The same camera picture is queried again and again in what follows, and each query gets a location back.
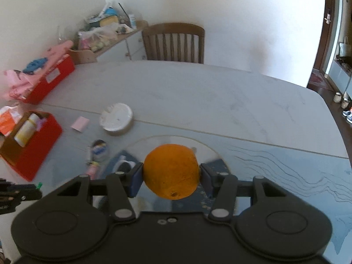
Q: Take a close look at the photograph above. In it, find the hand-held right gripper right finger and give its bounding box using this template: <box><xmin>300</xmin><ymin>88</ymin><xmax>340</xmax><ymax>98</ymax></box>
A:
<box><xmin>200</xmin><ymin>162</ymin><xmax>293</xmax><ymax>223</ymax></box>

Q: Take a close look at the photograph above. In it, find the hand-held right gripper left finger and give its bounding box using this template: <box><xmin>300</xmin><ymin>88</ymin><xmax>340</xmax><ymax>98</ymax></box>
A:
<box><xmin>56</xmin><ymin>162</ymin><xmax>144</xmax><ymax>223</ymax></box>

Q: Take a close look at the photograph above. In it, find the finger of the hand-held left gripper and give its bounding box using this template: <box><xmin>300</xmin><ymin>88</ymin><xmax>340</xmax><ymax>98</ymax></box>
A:
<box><xmin>8</xmin><ymin>183</ymin><xmax>42</xmax><ymax>202</ymax></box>

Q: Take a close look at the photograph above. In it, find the round blue patterned plate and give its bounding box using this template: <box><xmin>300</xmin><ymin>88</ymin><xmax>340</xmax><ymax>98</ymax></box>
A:
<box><xmin>93</xmin><ymin>135</ymin><xmax>237</xmax><ymax>214</ymax></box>

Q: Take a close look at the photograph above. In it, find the orange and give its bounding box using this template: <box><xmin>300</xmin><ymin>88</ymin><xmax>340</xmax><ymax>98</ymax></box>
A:
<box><xmin>143</xmin><ymin>144</ymin><xmax>201</xmax><ymax>201</ymax></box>

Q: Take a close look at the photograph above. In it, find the red tin box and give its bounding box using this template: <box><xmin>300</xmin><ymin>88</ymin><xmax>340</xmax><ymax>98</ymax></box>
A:
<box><xmin>0</xmin><ymin>111</ymin><xmax>63</xmax><ymax>182</ymax></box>

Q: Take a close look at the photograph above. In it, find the small pink tube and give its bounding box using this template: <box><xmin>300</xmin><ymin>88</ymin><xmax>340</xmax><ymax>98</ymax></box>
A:
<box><xmin>85</xmin><ymin>160</ymin><xmax>101</xmax><ymax>180</ymax></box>

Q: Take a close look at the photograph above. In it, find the white lotion bottle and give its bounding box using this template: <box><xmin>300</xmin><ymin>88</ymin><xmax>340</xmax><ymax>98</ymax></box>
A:
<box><xmin>14</xmin><ymin>113</ymin><xmax>39</xmax><ymax>147</ymax></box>

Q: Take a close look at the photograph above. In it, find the round lidded jar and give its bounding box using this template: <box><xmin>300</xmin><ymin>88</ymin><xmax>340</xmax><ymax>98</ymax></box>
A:
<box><xmin>99</xmin><ymin>103</ymin><xmax>134</xmax><ymax>137</ymax></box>

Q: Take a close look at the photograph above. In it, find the orange and white carton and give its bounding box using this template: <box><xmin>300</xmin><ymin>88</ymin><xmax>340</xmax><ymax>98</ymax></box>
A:
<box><xmin>0</xmin><ymin>106</ymin><xmax>23</xmax><ymax>137</ymax></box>

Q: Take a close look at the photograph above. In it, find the pink sticky note pad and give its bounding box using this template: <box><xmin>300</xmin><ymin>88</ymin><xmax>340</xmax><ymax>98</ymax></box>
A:
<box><xmin>70</xmin><ymin>116</ymin><xmax>90</xmax><ymax>132</ymax></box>

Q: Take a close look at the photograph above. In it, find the large red box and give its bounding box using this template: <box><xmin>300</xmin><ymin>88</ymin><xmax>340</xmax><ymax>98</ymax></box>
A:
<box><xmin>21</xmin><ymin>54</ymin><xmax>76</xmax><ymax>105</ymax></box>

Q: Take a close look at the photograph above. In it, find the blue plush toy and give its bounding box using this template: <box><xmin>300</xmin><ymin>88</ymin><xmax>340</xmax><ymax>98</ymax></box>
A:
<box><xmin>22</xmin><ymin>58</ymin><xmax>48</xmax><ymax>75</ymax></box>

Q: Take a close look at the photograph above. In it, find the white sideboard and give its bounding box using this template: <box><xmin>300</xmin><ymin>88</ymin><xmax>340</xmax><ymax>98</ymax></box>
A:
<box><xmin>96</xmin><ymin>20</ymin><xmax>149</xmax><ymax>62</ymax></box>

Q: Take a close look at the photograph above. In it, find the cardboard box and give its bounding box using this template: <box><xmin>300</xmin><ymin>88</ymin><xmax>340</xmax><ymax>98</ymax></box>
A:
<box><xmin>67</xmin><ymin>48</ymin><xmax>98</xmax><ymax>65</ymax></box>

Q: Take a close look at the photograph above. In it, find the wooden chair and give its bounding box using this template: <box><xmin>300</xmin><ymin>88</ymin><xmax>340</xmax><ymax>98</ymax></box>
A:
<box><xmin>141</xmin><ymin>23</ymin><xmax>205</xmax><ymax>64</ymax></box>

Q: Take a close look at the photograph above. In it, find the pink cloth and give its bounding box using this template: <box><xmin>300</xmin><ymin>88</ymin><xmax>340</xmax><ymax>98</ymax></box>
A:
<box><xmin>0</xmin><ymin>41</ymin><xmax>74</xmax><ymax>101</ymax></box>

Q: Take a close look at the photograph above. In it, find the clear plastic bag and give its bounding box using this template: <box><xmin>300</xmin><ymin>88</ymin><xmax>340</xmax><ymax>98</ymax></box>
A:
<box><xmin>78</xmin><ymin>23</ymin><xmax>119</xmax><ymax>52</ymax></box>

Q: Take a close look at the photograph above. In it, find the yellow box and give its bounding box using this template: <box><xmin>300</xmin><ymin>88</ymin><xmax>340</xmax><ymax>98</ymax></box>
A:
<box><xmin>99</xmin><ymin>16</ymin><xmax>118</xmax><ymax>27</ymax></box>

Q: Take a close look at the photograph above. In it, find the glass vase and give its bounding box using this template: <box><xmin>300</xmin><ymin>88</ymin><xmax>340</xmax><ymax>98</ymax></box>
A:
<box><xmin>57</xmin><ymin>24</ymin><xmax>70</xmax><ymax>44</ymax></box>

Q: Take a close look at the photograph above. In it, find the low pale cabinet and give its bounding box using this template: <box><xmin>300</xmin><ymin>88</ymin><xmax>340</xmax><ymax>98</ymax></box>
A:
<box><xmin>324</xmin><ymin>56</ymin><xmax>352</xmax><ymax>92</ymax></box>

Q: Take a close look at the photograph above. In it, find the blue and white packet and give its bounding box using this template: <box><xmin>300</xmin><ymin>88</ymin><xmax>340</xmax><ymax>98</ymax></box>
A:
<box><xmin>100</xmin><ymin>3</ymin><xmax>119</xmax><ymax>18</ymax></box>

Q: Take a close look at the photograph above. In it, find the brown door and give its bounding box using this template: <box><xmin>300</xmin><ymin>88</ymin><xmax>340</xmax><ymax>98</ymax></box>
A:
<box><xmin>313</xmin><ymin>0</ymin><xmax>336</xmax><ymax>79</ymax></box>

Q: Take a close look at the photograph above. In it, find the white bag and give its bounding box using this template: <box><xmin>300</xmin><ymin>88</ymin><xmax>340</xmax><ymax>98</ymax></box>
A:
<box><xmin>339</xmin><ymin>36</ymin><xmax>352</xmax><ymax>58</ymax></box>

